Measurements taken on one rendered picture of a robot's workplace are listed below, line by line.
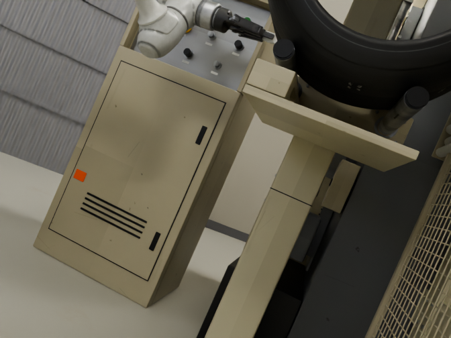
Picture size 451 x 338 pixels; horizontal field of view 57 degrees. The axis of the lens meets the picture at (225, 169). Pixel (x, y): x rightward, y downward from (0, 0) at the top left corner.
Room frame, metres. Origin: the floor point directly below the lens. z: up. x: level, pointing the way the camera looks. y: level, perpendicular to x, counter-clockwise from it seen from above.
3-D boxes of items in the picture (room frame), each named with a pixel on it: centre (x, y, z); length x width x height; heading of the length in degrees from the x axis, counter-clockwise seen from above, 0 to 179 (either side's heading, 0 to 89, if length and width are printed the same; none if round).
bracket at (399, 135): (1.18, -0.22, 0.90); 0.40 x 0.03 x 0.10; 78
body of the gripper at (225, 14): (1.36, 0.18, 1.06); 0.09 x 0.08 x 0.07; 77
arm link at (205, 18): (1.37, 0.25, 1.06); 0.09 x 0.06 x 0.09; 167
